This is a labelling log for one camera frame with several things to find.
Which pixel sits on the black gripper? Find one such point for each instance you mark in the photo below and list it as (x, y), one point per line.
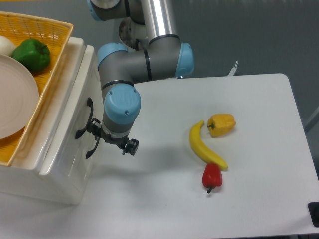
(129, 146)

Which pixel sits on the white top drawer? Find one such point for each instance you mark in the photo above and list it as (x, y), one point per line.
(66, 153)

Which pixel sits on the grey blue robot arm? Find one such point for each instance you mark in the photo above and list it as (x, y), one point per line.
(164, 56)

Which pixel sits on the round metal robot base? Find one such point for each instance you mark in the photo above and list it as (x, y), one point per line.
(133, 35)

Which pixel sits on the white drawer cabinet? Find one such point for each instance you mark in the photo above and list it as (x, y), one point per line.
(23, 176)

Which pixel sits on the yellow banana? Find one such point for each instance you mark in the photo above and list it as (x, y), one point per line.
(202, 150)

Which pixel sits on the pink round plate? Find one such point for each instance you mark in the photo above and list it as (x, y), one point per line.
(18, 96)

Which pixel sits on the red bell pepper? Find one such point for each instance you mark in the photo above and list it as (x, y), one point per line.
(212, 177)

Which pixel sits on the yellow bell pepper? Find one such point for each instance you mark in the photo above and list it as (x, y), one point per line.
(220, 124)

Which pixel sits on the green bell pepper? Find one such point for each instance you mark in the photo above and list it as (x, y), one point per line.
(32, 54)

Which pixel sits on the white round vegetable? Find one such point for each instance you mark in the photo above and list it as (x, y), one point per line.
(6, 46)

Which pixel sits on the black object at table edge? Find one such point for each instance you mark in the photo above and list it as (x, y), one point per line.
(313, 208)

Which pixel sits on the black lower drawer handle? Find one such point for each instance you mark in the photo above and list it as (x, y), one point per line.
(92, 151)

